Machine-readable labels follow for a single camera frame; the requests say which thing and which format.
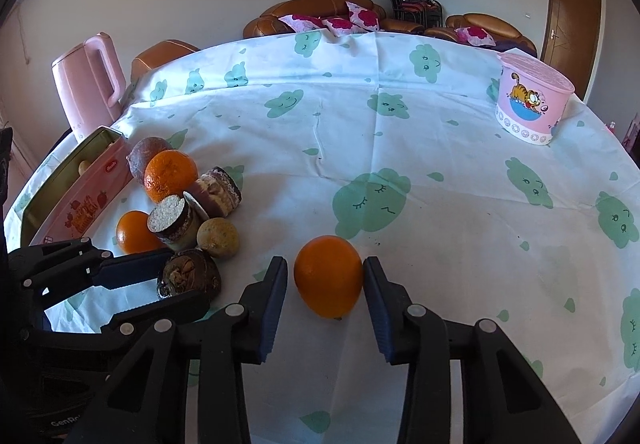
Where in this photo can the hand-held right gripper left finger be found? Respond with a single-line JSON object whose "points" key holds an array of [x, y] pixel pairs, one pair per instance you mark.
{"points": [[272, 309]]}

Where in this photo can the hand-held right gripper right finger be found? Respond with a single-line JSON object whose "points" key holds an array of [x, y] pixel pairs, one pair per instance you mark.
{"points": [[380, 311]]}

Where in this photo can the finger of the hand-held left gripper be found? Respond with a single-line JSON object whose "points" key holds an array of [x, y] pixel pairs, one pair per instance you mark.
{"points": [[165, 311], [130, 268]]}

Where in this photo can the brown cake roll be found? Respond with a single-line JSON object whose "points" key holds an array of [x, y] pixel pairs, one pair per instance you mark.
{"points": [[192, 274]]}

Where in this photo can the white-ended dark cake roll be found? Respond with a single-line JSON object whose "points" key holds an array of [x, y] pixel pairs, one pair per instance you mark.
{"points": [[170, 221]]}

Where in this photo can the smooth orange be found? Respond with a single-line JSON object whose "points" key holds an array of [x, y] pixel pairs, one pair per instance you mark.
{"points": [[327, 276]]}

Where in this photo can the pink tin box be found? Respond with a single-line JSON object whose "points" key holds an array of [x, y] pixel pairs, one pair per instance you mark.
{"points": [[85, 194]]}

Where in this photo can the purple mangosteen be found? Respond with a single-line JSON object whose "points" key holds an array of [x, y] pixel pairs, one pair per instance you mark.
{"points": [[142, 154]]}

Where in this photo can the small orange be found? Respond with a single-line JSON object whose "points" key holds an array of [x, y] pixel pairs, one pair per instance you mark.
{"points": [[132, 231]]}

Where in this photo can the yellow-brown passion fruit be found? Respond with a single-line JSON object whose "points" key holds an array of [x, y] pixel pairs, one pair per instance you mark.
{"points": [[218, 237]]}

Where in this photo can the bumpy orange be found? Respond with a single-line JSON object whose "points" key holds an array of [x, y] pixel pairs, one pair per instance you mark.
{"points": [[170, 174]]}

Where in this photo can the small yellow fruit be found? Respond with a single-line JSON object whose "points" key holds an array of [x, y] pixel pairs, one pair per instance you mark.
{"points": [[84, 166]]}

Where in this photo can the pink-brown sugared cake roll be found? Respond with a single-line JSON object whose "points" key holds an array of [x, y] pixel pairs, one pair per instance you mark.
{"points": [[217, 189]]}

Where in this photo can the white green-cloud tablecloth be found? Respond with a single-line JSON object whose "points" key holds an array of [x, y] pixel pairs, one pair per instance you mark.
{"points": [[400, 149]]}

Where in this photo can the pink electric kettle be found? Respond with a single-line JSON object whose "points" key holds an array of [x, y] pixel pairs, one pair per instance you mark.
{"points": [[90, 79]]}

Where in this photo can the brown leather chair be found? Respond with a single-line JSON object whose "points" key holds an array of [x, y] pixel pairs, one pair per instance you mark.
{"points": [[160, 52]]}

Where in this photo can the pink cartoon cat bucket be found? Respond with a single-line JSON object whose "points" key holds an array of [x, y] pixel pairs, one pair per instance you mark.
{"points": [[532, 97]]}

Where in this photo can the white pink-flower cushion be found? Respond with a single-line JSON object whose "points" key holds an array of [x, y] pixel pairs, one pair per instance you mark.
{"points": [[300, 22], [340, 25], [475, 35], [364, 16]]}

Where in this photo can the brown leather sofa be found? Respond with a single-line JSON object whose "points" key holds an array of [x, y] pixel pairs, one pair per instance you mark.
{"points": [[310, 4]]}

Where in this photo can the stack of dark chairs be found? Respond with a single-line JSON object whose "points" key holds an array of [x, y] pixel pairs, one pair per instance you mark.
{"points": [[417, 7]]}

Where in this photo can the brown leather armchair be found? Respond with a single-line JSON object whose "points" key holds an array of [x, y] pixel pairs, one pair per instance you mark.
{"points": [[495, 24]]}

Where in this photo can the brown wooden door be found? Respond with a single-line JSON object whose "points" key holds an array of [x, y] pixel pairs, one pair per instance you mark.
{"points": [[570, 29]]}

